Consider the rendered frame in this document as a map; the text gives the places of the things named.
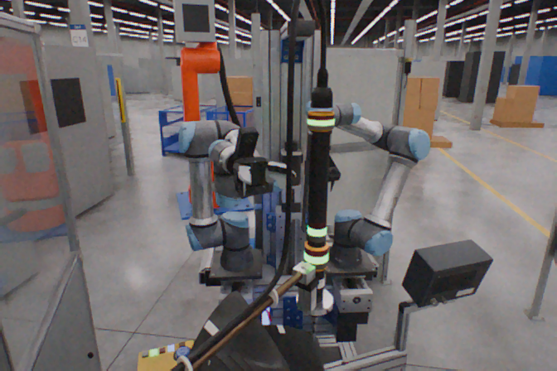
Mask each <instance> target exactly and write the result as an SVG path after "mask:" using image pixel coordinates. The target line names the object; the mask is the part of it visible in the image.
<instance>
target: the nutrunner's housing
mask: <svg viewBox="0 0 557 371"><path fill-rule="evenodd" d="M328 74H329V73H327V69H319V70H318V72H317V87H316V88H313V89H312V92H311V103H310V107H311V108H333V92H332V88H328V87H327V83H328ZM316 277H319V285H317V301H316V304H317V303H320V302H322V300H323V289H324V283H325V269H324V270H322V271H318V272H316Z"/></svg>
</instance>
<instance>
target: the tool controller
mask: <svg viewBox="0 0 557 371"><path fill-rule="evenodd" d="M493 260H494V258H493V257H492V256H491V255H489V254H487V253H486V252H485V251H484V250H483V249H482V247H481V246H479V245H477V244H476V243H475V242H474V241H473V240H472V239H469V240H463V241H458V242H453V243H446V244H440V245H435V246H430V247H426V248H416V249H415V250H414V254H413V256H412V258H411V260H410V263H409V267H408V270H407V272H406V274H405V275H404V278H403V281H402V283H401V286H402V287H403V288H404V289H405V290H406V291H407V293H408V294H409V296H410V297H411V299H412V300H413V301H414V302H416V303H417V306H418V308H421V307H425V306H431V305H433V307H435V306H437V305H438V304H439V303H442V304H443V305H446V304H447V303H448V301H449V300H453V299H457V298H460V297H465V296H471V295H473V294H475V292H477V289H478V288H479V286H480V284H481V282H482V280H483V278H484V277H485V275H486V272H487V270H488V268H490V266H491V265H492V263H493Z"/></svg>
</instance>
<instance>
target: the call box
mask: <svg viewBox="0 0 557 371"><path fill-rule="evenodd" d="M193 344H194V340H188V341H185V345H186V347H187V348H188V349H189V350H190V349H191V348H192V346H193ZM173 346H174V350H173V351H170V352H168V346H166V353H161V354H159V349H160V348H157V354H155V355H154V356H150V350H152V349H150V350H146V351H148V357H147V358H142V353H143V352H145V351H143V352H140V353H138V369H137V371H170V370H171V369H172V368H173V367H174V366H175V365H176V364H177V358H176V351H177V349H180V347H179V343H176V344H173Z"/></svg>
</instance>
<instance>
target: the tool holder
mask: <svg viewBox="0 0 557 371"><path fill-rule="evenodd" d="M303 264H304V263H303V262H301V263H300V264H298V265H297V266H296V267H294V268H293V275H294V273H295V272H297V271H301V272H302V275H303V279H302V280H300V281H298V282H297V283H296V284H295V285H294V286H297V288H298V294H297V295H296V305H297V307H298V308H299V309H300V310H301V311H302V312H303V313H305V314H308V315H310V316H321V315H326V314H327V313H329V312H330V311H331V310H332V307H333V306H334V305H335V303H333V298H332V294H331V293H330V292H329V291H326V290H324V289H323V300H322V302H320V303H317V304H316V301H317V285H319V277H316V267H314V266H312V265H311V267H310V268H309V269H302V268H301V266H302V265H303Z"/></svg>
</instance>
